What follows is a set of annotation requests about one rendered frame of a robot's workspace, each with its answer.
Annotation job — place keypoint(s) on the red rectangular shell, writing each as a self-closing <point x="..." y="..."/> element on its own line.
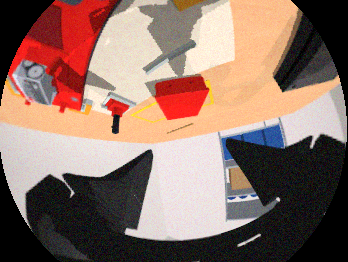
<point x="182" y="97"/>

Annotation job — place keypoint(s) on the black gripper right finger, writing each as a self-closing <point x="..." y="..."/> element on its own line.
<point x="265" y="167"/>

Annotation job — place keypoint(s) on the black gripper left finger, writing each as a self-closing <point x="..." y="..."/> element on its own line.
<point x="121" y="192"/>

